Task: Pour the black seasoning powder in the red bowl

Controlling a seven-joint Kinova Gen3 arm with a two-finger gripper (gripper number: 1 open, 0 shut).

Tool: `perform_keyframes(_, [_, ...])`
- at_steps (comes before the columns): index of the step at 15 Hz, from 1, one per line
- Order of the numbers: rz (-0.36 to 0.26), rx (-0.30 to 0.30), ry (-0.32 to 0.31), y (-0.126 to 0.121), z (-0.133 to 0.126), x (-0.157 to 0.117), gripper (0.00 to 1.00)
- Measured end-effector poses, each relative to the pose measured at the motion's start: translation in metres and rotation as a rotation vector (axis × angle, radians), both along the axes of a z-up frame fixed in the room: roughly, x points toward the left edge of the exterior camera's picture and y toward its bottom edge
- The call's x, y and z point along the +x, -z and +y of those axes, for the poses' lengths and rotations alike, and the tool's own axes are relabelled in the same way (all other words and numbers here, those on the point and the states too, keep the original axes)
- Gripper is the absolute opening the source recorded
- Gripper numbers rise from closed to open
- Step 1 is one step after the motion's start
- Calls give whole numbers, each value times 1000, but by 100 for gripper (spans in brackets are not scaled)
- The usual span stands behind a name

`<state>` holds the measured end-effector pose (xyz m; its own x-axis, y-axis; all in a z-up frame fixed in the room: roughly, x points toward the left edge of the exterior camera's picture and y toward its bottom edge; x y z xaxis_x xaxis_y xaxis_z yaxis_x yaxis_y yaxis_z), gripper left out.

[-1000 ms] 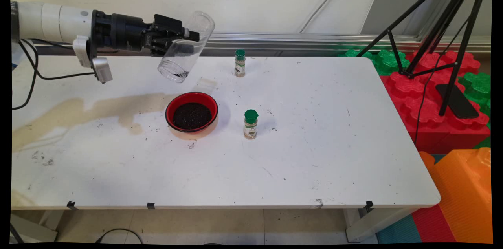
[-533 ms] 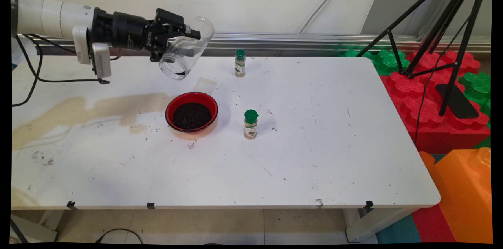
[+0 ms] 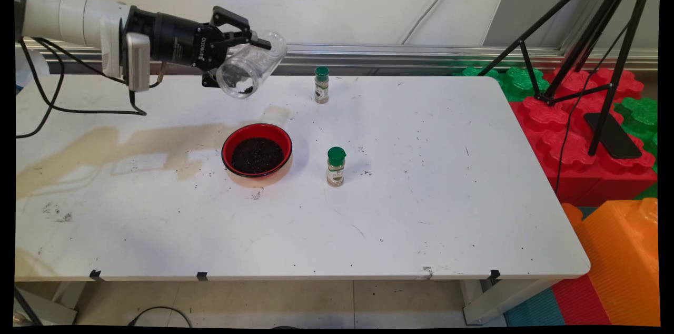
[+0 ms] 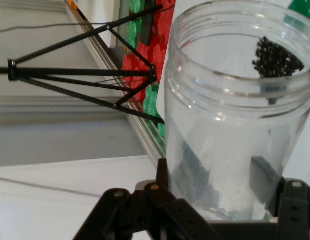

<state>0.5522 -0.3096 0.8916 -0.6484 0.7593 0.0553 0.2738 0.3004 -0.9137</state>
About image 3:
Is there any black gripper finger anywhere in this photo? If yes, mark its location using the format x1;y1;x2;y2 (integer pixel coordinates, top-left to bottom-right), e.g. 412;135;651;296
211;5;273;51
201;64;226;88

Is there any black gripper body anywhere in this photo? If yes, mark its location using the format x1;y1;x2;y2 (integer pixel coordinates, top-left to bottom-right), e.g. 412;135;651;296
124;6;232;72

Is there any clear plastic jar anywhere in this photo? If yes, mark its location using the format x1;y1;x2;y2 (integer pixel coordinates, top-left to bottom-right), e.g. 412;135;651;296
216;32;288;100

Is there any red bowl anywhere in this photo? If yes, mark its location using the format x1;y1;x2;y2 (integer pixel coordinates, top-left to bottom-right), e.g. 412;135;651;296
221;123;293;188

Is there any green-capped spice bottle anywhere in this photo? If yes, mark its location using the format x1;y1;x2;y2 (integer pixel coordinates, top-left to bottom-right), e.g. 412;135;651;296
326;146;347;188
314;66;330;104

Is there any white table leg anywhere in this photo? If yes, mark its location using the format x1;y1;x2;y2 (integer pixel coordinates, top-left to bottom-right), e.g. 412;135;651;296
14;281;85;326
462;277;559;326

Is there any green foam block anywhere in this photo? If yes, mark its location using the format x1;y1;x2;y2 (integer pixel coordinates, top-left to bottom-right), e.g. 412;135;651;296
613;97;659;158
454;65;551;103

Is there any black tripod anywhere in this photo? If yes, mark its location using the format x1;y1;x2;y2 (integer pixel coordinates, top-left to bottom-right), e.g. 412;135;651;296
477;0;660;157

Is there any black flat plate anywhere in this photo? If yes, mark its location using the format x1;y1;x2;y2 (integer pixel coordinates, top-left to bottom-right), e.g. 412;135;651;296
583;112;643;160

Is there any teal floor mat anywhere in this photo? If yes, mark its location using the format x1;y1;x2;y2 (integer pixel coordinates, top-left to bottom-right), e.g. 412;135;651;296
504;287;567;327

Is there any red floor mat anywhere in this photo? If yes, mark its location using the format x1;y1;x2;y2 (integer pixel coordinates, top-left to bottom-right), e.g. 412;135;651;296
550;273;611;326

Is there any orange foam block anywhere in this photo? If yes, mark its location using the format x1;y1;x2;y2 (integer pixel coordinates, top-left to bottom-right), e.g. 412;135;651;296
561;198;661;327

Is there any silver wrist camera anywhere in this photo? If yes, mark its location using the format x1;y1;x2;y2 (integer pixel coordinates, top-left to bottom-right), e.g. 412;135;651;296
124;33;152;92

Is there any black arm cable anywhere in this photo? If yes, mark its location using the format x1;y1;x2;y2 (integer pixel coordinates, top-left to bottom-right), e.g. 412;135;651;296
15;36;164;140

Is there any black cable strap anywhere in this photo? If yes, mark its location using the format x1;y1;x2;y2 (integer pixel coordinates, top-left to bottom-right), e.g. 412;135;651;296
14;0;27;42

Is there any aluminium wall rail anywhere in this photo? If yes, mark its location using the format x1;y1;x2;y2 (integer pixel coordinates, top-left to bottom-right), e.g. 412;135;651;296
16;39;659;75

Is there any black floor cable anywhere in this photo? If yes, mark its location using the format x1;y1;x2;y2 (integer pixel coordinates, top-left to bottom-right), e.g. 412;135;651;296
128;306;193;327

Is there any thin tripod cable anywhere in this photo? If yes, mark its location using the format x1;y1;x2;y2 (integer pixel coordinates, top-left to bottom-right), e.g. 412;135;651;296
554;0;660;195

